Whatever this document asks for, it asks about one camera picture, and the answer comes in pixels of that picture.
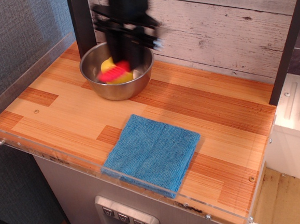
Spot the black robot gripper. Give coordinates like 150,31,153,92
92,0,164,70

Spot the red handled metal fork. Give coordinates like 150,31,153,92
97,61,130,83

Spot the blue folded cloth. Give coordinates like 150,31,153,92
101,114,201,199

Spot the yellow bell pepper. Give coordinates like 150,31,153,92
98,57,134,84

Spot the stainless steel bowl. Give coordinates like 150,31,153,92
80,43,154,101

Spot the clear acrylic table guard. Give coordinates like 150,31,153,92
0,33,276,224

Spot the grey cabinet with buttons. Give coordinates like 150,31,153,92
35,156,221,224

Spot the white cabinet on right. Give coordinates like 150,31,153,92
264,74,300,179

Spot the dark vertical post left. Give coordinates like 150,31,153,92
67,0,97,59

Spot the dark vertical post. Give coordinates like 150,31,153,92
269,0,300,106
67,0,97,59

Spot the dark vertical post right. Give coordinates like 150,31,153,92
269,0,300,106

